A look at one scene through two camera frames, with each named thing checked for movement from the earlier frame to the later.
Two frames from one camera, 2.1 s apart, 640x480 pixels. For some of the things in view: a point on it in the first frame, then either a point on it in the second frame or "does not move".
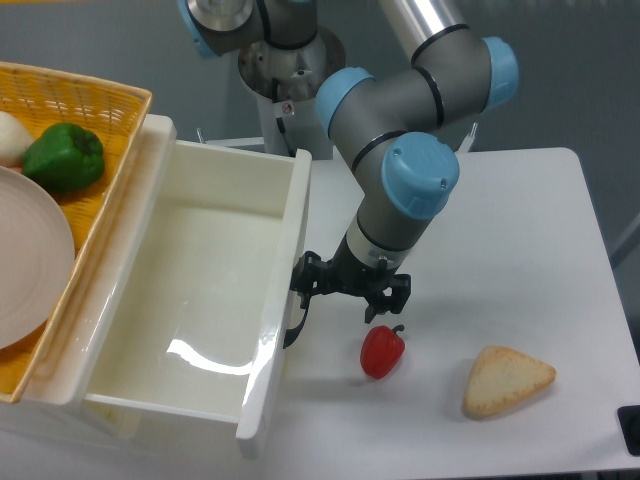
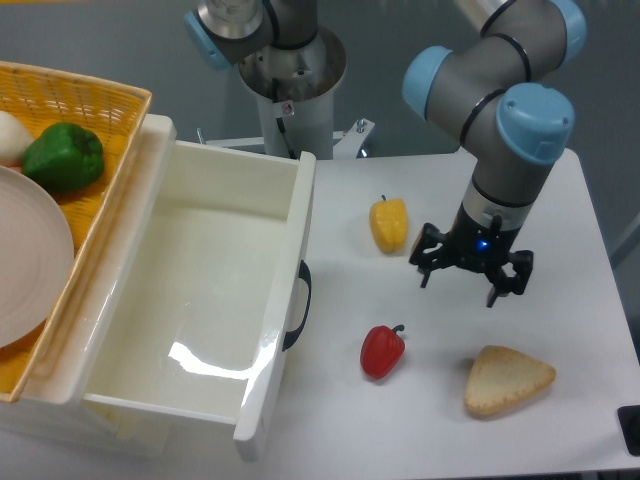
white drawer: x=181 y=303 does not move
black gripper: x=381 y=286 to x=474 y=248
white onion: x=14 y=139 does not move
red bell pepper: x=381 y=350 does not move
